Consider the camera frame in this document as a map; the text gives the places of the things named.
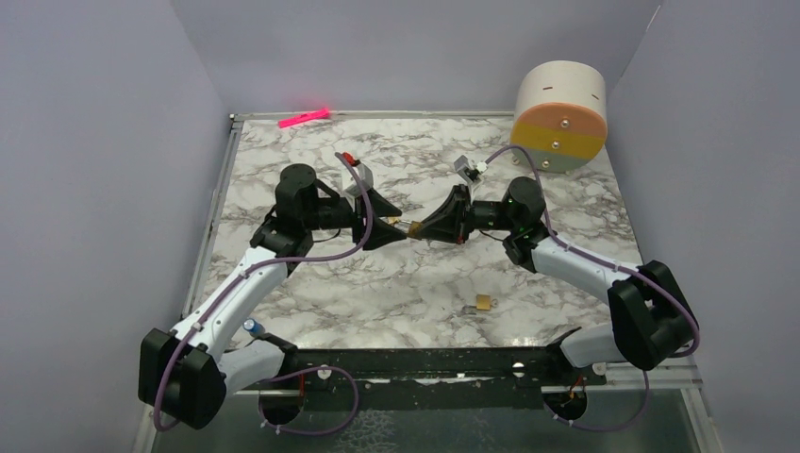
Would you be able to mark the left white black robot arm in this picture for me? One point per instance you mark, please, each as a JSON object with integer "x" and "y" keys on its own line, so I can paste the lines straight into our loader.
{"x": 188, "y": 372}

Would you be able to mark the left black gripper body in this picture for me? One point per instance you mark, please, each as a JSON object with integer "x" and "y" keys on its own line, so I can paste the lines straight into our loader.
{"x": 358, "y": 214}

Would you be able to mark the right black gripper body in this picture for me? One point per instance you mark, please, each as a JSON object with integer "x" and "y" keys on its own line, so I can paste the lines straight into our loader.
{"x": 464, "y": 224}

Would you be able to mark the blue capacitor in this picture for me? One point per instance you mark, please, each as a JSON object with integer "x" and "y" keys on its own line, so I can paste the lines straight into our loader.
{"x": 253, "y": 327}

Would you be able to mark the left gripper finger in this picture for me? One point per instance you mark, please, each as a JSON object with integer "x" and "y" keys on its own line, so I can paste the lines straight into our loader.
{"x": 382, "y": 207}
{"x": 383, "y": 234}

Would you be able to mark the pink marker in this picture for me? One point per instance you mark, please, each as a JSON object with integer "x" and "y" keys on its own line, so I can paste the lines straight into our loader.
{"x": 305, "y": 117}

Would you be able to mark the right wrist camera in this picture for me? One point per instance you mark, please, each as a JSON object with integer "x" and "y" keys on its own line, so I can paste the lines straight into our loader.
{"x": 470, "y": 171}

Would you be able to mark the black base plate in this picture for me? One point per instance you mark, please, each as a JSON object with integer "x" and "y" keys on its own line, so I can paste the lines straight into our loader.
{"x": 409, "y": 379}

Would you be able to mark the cream cylinder with coloured face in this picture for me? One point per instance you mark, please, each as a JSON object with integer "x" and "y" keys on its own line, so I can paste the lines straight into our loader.
{"x": 560, "y": 115}

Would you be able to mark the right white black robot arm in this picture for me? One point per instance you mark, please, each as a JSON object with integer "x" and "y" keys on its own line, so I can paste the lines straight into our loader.
{"x": 650, "y": 317}

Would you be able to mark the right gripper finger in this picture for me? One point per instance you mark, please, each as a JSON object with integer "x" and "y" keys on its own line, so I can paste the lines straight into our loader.
{"x": 448, "y": 213}
{"x": 442, "y": 234}

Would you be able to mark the brass padlock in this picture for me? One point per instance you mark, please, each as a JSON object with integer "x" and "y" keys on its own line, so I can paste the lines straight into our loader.
{"x": 409, "y": 227}
{"x": 481, "y": 304}

